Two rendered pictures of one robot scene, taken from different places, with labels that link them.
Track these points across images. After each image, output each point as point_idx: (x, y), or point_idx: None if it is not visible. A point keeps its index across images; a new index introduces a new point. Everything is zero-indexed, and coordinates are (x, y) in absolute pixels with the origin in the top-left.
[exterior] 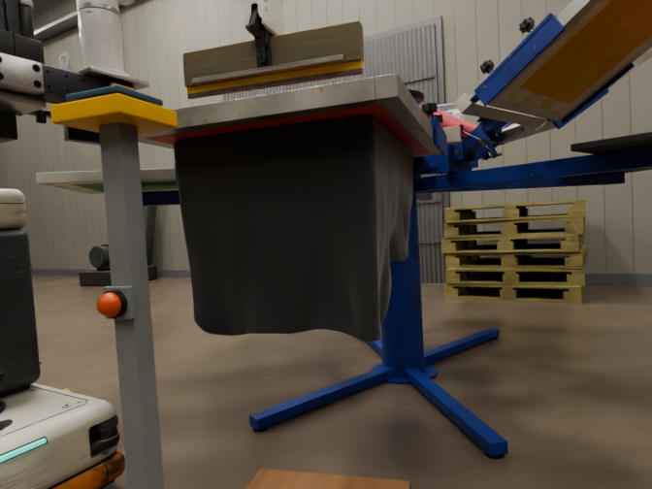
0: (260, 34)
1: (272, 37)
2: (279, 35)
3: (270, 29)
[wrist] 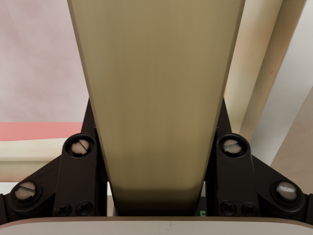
0: (294, 184)
1: (203, 176)
2: (210, 141)
3: (237, 219)
